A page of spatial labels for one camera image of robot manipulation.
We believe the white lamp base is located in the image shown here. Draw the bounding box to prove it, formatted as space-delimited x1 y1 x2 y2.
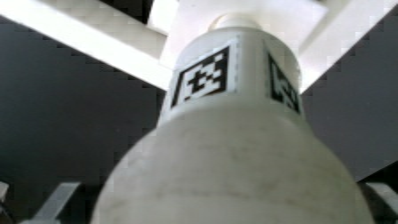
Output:
146 0 330 91

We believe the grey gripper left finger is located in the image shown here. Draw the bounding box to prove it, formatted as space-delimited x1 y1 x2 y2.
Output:
18 182 82 224

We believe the white front fence bar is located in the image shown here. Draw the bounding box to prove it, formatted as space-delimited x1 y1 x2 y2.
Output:
0 0 172 90

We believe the white lamp bulb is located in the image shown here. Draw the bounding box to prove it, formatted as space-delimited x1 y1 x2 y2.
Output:
89 12 377 224

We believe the white fence bar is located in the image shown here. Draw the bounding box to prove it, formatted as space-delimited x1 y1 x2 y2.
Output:
0 0 172 90
299 0 398 92

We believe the white right fence bar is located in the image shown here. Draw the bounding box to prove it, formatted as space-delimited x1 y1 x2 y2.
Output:
299 0 398 92

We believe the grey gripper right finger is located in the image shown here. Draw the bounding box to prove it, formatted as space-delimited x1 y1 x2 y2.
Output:
366 182 398 214

